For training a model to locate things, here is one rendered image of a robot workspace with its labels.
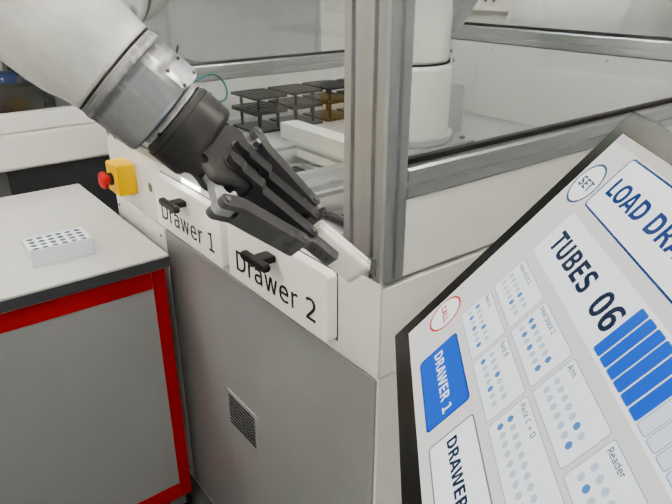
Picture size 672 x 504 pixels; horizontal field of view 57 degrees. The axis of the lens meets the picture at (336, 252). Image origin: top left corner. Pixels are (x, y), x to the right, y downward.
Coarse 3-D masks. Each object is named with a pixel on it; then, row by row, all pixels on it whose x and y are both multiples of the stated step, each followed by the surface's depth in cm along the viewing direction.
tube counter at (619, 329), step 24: (624, 288) 40; (600, 312) 40; (624, 312) 38; (648, 312) 37; (600, 336) 39; (624, 336) 37; (648, 336) 35; (600, 360) 37; (624, 360) 36; (648, 360) 34; (624, 384) 35; (648, 384) 33; (624, 408) 33; (648, 408) 32; (648, 432) 31; (648, 456) 30
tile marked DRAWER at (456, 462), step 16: (448, 432) 46; (464, 432) 44; (432, 448) 46; (448, 448) 44; (464, 448) 43; (480, 448) 41; (432, 464) 45; (448, 464) 43; (464, 464) 42; (480, 464) 40; (432, 480) 43; (448, 480) 42; (464, 480) 40; (480, 480) 39; (432, 496) 42; (448, 496) 41; (464, 496) 39; (480, 496) 38
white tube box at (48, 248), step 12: (72, 228) 137; (24, 240) 131; (36, 240) 131; (48, 240) 131; (60, 240) 132; (72, 240) 131; (84, 240) 131; (24, 252) 132; (36, 252) 126; (48, 252) 127; (60, 252) 129; (72, 252) 130; (84, 252) 132; (36, 264) 127; (48, 264) 128
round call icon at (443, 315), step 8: (456, 296) 59; (448, 304) 59; (456, 304) 58; (432, 312) 61; (440, 312) 60; (448, 312) 58; (456, 312) 57; (432, 320) 60; (440, 320) 59; (448, 320) 57; (432, 328) 59; (440, 328) 58; (432, 336) 58
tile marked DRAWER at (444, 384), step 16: (432, 352) 56; (448, 352) 53; (432, 368) 54; (448, 368) 52; (464, 368) 50; (432, 384) 52; (448, 384) 50; (464, 384) 48; (432, 400) 50; (448, 400) 48; (464, 400) 47; (432, 416) 49; (448, 416) 47
